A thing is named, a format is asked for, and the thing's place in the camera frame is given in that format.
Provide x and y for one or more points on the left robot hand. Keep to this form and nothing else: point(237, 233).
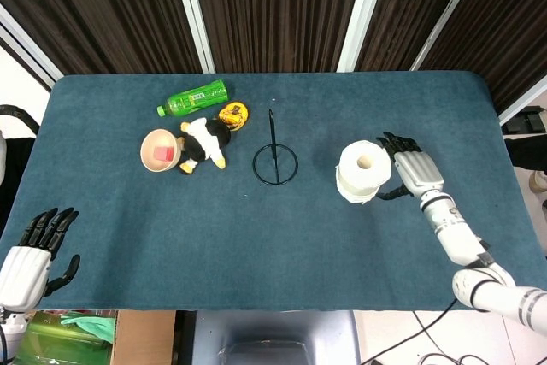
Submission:
point(23, 266)

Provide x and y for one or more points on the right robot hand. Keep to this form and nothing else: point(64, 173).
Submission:
point(416, 170)

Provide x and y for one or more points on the white toilet paper roll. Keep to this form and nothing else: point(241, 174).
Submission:
point(363, 172)

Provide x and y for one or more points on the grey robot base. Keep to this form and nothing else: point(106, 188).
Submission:
point(273, 337)

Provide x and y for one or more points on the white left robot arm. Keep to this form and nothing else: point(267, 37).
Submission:
point(10, 331)

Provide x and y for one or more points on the black wire roll holder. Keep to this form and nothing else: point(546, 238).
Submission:
point(275, 164)

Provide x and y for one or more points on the orange yellow round toy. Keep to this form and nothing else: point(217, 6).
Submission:
point(233, 115)

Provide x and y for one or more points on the black chair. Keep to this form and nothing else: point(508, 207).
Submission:
point(17, 155)

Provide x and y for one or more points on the brown cardboard box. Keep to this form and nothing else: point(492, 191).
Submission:
point(143, 337)

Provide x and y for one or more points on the blue table cloth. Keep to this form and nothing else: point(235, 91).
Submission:
point(273, 232)

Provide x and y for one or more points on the beige bowl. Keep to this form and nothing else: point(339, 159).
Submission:
point(157, 150)

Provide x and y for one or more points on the pink cube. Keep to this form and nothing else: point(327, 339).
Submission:
point(163, 153)

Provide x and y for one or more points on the black white penguin plush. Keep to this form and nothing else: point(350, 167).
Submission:
point(205, 144)

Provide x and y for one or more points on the green plastic bottle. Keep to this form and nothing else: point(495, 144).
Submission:
point(192, 98)

